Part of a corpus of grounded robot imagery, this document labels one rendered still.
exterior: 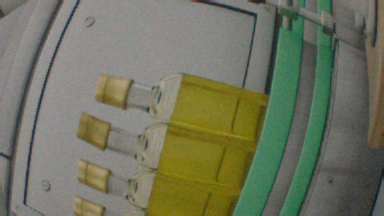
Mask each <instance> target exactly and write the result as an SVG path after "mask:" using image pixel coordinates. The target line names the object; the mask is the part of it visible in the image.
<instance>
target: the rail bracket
mask: <svg viewBox="0 0 384 216"><path fill-rule="evenodd" d="M247 1H248V2H250V3H254V4H258V5H259V4H260V3H262V4H265V3H266V4H268V5H271V6H273V7H277V8H278V10H279V11H278V13H279V14H280V15H283V16H284V17H285V18H284V28H285V29H287V30H289V31H293V29H292V28H293V25H292V24H293V20H296V21H297V20H298V16H299V17H301V18H304V19H306V20H309V21H311V22H312V23H315V24H318V25H320V26H321V28H322V29H321V31H322V33H324V34H325V35H328V36H330V37H333V34H334V33H333V32H334V22H333V21H334V17H333V16H332V15H330V14H328V13H327V12H325V11H322V16H321V15H319V14H316V13H314V12H312V11H310V10H308V9H305V8H302V7H300V6H298V0H247Z"/></svg>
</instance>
